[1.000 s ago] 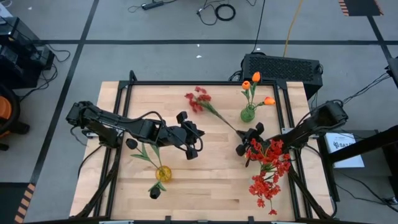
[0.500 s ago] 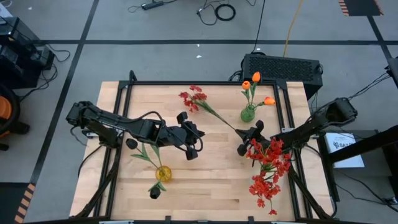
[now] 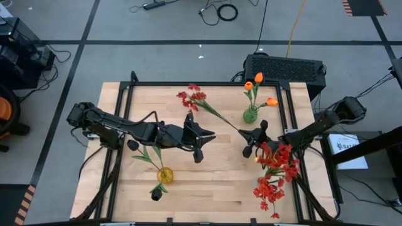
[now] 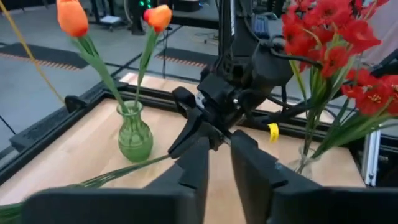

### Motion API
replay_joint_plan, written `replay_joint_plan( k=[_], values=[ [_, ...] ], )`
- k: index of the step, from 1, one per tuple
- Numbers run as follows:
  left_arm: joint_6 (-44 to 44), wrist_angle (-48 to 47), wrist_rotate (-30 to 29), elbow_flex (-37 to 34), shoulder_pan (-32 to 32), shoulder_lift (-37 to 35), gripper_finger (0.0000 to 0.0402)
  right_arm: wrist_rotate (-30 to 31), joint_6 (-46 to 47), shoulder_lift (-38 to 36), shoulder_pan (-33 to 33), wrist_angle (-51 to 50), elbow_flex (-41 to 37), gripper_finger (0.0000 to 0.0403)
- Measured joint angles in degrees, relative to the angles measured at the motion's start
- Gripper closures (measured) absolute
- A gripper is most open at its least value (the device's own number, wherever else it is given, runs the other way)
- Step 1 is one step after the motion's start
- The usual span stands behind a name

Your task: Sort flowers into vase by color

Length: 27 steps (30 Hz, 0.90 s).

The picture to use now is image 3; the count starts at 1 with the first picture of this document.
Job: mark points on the black computer tower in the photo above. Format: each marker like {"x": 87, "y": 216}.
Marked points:
{"x": 282, "y": 70}

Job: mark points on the green glass vase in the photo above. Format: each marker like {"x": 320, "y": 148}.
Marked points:
{"x": 249, "y": 117}

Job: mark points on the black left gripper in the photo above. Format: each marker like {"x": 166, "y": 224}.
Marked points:
{"x": 191, "y": 136}

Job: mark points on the black power strip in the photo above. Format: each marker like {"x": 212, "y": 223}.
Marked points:
{"x": 154, "y": 5}

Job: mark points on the hazard-striped black floor mat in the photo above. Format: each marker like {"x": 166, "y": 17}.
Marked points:
{"x": 364, "y": 7}
{"x": 9, "y": 204}

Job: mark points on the black equipment cart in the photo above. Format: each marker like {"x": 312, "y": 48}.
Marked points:
{"x": 19, "y": 62}

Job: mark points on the orange black shop vacuum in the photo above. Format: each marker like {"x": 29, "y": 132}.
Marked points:
{"x": 4, "y": 110}

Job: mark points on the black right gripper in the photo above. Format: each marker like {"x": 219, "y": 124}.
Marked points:
{"x": 260, "y": 138}

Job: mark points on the black metal table frame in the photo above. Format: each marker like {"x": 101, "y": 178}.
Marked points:
{"x": 157, "y": 83}

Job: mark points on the black device on stand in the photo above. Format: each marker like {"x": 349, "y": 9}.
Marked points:
{"x": 398, "y": 70}

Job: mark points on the yellow textured glass vase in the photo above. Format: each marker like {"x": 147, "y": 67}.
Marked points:
{"x": 168, "y": 177}

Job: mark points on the white printed paper sheet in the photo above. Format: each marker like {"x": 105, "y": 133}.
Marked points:
{"x": 351, "y": 161}

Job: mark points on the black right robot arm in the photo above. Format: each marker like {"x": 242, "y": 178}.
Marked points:
{"x": 317, "y": 125}

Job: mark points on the black side stand frame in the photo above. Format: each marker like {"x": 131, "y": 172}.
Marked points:
{"x": 370, "y": 146}

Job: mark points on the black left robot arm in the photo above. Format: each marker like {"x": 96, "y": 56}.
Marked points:
{"x": 125, "y": 124}

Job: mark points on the black artificial tulip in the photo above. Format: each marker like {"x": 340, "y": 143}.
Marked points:
{"x": 156, "y": 195}
{"x": 132, "y": 145}
{"x": 157, "y": 152}

